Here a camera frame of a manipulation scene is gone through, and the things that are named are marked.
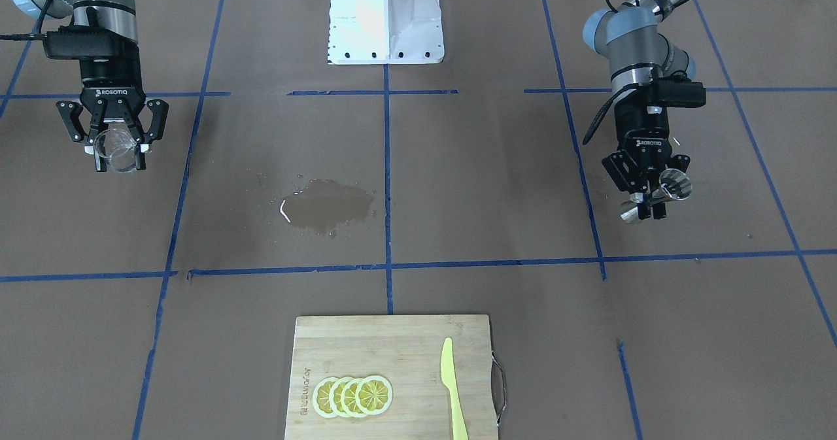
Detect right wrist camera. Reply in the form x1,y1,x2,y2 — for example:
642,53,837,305
43,25,135,61

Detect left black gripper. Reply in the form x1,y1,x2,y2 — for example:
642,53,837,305
601,93,692,220

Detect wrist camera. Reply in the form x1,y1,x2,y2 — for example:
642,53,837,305
43,25,135,61
649,76,706,109

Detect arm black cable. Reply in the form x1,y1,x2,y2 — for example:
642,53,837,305
581,0,655,146
0,0,53,42

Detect lemon slice front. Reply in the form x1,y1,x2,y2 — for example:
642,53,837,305
355,375,394,415

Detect spilled liquid puddle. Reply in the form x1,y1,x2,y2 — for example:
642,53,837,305
279,180,373,235

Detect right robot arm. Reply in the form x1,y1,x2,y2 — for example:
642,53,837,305
2,0,169,172

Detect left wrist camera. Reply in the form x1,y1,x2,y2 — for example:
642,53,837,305
649,76,706,109

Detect clear glass cup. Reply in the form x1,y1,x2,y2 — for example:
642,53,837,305
92,127,139,174

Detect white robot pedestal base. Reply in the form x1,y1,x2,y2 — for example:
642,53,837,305
327,0,445,65

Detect yellow plastic knife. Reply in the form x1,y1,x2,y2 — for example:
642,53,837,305
440,337,469,439

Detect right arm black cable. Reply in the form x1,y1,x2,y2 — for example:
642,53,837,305
0,0,53,42

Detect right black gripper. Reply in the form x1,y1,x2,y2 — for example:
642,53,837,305
55,56,169,172

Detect lemon slice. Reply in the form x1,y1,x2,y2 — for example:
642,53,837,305
327,377,352,417
313,377,338,418
339,378,367,418
355,375,394,415

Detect bamboo cutting board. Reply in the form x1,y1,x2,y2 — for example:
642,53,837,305
284,314,499,439

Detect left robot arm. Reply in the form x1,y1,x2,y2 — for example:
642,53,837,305
583,0,706,223

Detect steel double jigger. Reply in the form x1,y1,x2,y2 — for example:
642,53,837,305
620,168,692,224

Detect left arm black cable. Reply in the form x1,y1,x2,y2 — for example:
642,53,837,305
581,0,655,146

